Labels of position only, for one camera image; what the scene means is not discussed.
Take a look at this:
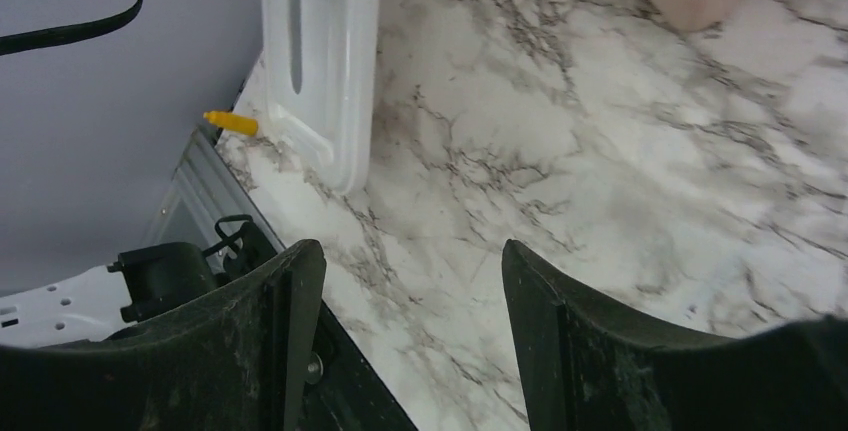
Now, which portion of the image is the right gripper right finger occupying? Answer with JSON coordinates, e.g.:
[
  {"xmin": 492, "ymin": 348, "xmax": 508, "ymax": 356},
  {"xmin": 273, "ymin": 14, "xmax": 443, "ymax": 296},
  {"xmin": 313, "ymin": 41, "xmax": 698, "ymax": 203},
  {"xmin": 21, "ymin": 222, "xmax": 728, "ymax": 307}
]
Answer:
[{"xmin": 501, "ymin": 240, "xmax": 847, "ymax": 430}]

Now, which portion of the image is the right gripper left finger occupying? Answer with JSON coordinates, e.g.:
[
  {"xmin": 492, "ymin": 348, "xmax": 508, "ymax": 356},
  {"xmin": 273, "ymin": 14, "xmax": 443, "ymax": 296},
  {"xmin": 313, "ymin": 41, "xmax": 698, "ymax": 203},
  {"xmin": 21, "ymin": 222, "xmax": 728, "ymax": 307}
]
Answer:
[{"xmin": 1, "ymin": 239, "xmax": 327, "ymax": 430}]

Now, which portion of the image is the white plastic lid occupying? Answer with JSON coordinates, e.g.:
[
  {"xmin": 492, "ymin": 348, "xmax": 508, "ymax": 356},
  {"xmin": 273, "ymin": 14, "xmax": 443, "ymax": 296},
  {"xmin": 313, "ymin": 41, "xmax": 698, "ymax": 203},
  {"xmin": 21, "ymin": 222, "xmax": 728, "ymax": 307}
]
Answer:
[{"xmin": 262, "ymin": 0, "xmax": 379, "ymax": 194}]

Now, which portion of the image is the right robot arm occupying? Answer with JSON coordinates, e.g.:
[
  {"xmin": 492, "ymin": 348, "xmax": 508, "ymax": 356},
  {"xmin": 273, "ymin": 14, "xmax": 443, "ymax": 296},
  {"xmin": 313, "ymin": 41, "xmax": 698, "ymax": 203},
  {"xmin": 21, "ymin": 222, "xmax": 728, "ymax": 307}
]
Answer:
[{"xmin": 1, "ymin": 215, "xmax": 847, "ymax": 430}]

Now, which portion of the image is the small yellow object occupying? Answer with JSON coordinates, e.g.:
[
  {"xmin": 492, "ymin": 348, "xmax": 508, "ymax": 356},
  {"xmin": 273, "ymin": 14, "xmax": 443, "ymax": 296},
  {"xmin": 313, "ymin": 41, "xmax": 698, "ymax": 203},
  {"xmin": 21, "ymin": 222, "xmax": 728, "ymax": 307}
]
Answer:
[{"xmin": 203, "ymin": 111, "xmax": 259, "ymax": 136}]

